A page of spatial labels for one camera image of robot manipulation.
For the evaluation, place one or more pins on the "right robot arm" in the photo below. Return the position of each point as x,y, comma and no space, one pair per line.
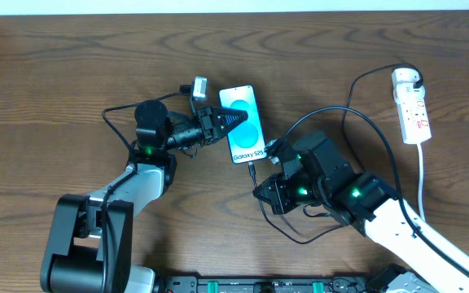
314,172

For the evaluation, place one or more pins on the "white power strip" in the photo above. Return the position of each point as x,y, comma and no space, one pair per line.
412,112

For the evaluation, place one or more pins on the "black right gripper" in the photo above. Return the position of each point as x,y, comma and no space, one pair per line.
278,194

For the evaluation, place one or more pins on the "white charger adapter plug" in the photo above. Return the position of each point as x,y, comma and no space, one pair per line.
407,75

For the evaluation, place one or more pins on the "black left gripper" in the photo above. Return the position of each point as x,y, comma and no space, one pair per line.
207,124

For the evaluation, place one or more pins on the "blue screen Galaxy smartphone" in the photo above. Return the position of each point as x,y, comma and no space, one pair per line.
246,141

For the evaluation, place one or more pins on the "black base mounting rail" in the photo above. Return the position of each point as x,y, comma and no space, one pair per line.
194,284

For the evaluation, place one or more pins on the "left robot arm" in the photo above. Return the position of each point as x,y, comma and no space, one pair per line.
89,248

